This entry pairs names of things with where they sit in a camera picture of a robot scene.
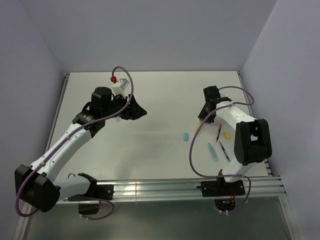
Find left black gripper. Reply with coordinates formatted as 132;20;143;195
102;93;147;120

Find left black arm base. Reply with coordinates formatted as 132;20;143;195
67;184;115;220

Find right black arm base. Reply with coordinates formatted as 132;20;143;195
196;179;246;197

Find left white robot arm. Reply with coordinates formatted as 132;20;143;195
14;87;147;217

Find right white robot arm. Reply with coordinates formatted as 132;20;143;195
198;85;272;195

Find red thin pen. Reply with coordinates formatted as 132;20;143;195
215;123;222;142

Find yellow pen cap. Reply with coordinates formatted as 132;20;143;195
223;131;231;140

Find blue pen cap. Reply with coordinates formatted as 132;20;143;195
182;132;189;142

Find blue thin pen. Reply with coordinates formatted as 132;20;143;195
218;141;231;163

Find blue highlighter pen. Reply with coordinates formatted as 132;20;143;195
208;143;219;163

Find aluminium rail frame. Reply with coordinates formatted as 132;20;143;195
97;176;287;203

